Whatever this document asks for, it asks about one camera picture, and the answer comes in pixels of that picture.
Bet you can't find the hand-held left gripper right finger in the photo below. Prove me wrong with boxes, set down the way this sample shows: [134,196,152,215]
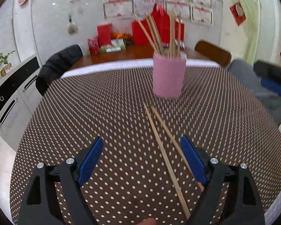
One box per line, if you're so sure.
[180,135,265,225]

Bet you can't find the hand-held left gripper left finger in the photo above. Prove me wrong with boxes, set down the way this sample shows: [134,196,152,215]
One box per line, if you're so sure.
[16,136,105,225]

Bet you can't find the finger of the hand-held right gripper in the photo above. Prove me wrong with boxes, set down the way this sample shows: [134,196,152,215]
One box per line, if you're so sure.
[253,60,281,102]

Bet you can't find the wooden chopstick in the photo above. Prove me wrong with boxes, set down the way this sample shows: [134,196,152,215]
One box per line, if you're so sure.
[151,106,205,192]
[144,103,191,220]

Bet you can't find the pink cup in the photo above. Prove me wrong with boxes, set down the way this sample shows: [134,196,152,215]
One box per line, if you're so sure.
[153,52,187,99]

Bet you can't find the bunch of chopsticks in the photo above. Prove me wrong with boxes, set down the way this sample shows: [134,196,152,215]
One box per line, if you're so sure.
[133,9,182,58]

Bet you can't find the person's left hand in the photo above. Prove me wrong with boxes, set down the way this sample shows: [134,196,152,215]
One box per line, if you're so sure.
[136,218,158,225]

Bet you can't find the person's gray trouser leg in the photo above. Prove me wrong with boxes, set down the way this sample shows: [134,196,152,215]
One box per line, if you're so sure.
[227,59,281,126]

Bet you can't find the brown dotted tablecloth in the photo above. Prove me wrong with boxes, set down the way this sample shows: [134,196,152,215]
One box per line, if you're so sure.
[9,66,281,225]

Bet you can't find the brown wooden chair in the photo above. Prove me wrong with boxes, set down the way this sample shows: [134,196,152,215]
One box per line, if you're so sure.
[194,40,232,68]

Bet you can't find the red square door decoration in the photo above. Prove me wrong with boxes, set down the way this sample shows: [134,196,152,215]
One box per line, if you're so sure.
[229,2,246,26]

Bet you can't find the small patterned packets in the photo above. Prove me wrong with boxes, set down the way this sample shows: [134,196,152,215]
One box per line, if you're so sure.
[161,41,186,50]

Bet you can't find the white and black cabinet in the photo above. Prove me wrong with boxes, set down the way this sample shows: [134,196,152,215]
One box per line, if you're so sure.
[0,55,44,153]

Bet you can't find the black jacket on chair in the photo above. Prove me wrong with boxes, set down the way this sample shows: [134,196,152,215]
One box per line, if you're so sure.
[36,44,84,96]

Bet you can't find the red striped box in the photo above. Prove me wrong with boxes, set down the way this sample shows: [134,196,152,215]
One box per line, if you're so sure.
[88,36,100,56]

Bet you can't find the red gift bag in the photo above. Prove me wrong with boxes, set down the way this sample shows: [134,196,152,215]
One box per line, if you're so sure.
[131,2,185,48]

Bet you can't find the tall red box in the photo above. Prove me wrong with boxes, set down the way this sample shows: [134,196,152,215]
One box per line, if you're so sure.
[97,23,112,46]

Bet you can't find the pile of oranges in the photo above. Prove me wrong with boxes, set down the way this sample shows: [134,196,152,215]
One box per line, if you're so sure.
[112,33,133,42]

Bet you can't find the small potted plant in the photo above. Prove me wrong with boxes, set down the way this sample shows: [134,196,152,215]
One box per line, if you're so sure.
[0,50,16,77]

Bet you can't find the hanging gray pouch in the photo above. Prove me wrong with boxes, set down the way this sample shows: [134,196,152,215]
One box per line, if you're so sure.
[67,15,78,35]

